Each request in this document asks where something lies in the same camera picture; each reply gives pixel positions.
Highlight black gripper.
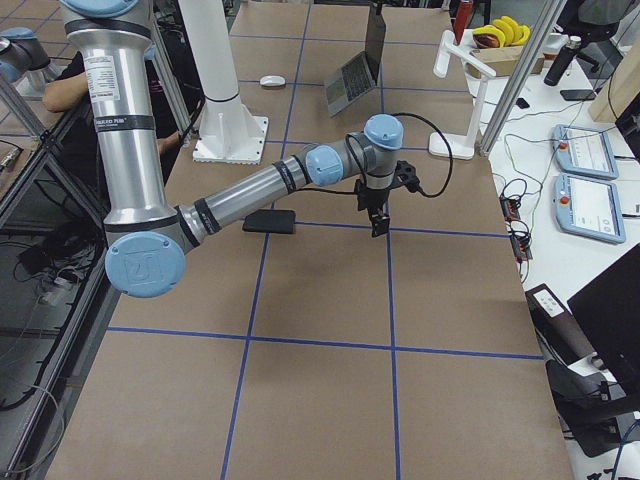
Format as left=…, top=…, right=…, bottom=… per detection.
left=354, top=160, right=419, bottom=237

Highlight grey laptop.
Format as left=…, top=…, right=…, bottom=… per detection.
left=324, top=3, right=387, bottom=117

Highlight black mouse pad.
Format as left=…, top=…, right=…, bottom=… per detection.
left=242, top=209, right=296, bottom=234

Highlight white computer mouse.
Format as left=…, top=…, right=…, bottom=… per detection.
left=259, top=75, right=286, bottom=88

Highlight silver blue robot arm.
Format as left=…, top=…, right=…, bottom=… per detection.
left=61, top=1, right=417, bottom=298
left=1, top=1, right=239, bottom=104

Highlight white desk lamp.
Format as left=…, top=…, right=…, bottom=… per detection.
left=428, top=30, right=497, bottom=161

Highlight yellow bananas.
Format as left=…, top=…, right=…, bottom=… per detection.
left=472, top=16, right=531, bottom=49

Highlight orange electronics board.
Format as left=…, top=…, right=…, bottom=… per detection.
left=499, top=195, right=521, bottom=222

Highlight cardboard box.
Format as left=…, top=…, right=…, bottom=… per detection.
left=466, top=46, right=545, bottom=78

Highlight black water bottle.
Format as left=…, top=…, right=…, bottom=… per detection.
left=544, top=35, right=582, bottom=86

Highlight lower blue teach pendant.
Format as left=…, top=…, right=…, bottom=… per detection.
left=553, top=173, right=626, bottom=244

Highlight blue teach pendant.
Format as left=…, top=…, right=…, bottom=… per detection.
left=553, top=173, right=626, bottom=244
left=552, top=124, right=619, bottom=180

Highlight black smartphone on desk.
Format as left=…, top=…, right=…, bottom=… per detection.
left=560, top=89, right=597, bottom=102

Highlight upper blue teach pendant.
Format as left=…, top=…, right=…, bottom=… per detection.
left=552, top=124, right=619, bottom=180

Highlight black computer monitor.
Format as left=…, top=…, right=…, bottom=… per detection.
left=568, top=246, right=639, bottom=394

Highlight black robot cable right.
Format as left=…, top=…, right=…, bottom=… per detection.
left=299, top=112, right=455, bottom=199

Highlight aluminium frame post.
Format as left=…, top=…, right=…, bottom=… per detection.
left=478, top=0, right=566, bottom=157

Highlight white camera mast base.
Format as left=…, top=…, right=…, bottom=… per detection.
left=179, top=0, right=269, bottom=164

